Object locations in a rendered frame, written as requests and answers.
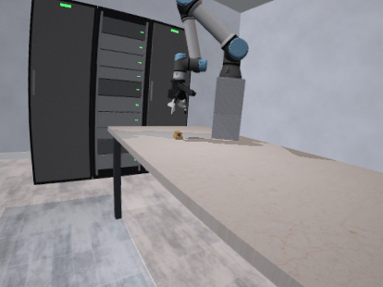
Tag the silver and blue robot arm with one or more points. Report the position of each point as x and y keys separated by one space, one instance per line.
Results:
x=235 y=48

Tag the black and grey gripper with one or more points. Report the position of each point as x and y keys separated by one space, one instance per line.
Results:
x=179 y=95

